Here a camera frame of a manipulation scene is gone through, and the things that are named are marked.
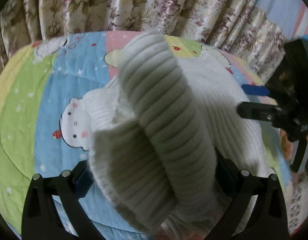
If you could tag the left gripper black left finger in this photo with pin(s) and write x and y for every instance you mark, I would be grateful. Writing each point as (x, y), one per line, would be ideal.
(52, 209)

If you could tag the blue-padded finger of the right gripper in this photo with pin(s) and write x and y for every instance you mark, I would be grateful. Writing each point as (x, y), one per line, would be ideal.
(255, 90)

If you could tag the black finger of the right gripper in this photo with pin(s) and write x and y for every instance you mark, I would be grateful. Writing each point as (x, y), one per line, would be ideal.
(257, 111)

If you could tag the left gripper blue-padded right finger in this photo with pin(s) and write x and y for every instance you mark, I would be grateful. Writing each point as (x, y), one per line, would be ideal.
(268, 219)

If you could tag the cream ribbed knit sweater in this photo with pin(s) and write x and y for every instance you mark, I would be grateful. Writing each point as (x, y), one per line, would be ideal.
(156, 133)

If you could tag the person's right hand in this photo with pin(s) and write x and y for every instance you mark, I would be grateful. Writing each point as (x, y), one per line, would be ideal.
(287, 149)

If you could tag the blue and floral curtain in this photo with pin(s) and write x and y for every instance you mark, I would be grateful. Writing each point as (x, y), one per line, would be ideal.
(254, 30)

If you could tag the colourful cartoon striped quilt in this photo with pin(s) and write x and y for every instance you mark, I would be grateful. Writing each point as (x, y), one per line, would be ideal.
(40, 81)

